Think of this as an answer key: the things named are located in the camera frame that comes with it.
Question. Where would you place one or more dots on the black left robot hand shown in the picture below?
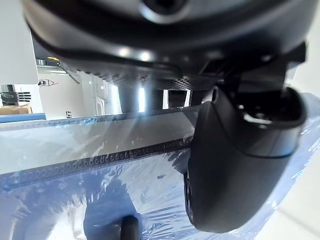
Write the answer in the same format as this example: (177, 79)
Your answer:
(175, 45)

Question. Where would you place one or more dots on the white cabinet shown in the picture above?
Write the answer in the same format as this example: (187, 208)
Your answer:
(15, 42)

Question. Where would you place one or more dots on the brown cardboard box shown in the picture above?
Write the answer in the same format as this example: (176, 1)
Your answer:
(17, 109)

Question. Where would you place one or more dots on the black device with slots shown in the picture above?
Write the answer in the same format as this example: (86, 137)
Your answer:
(12, 97)

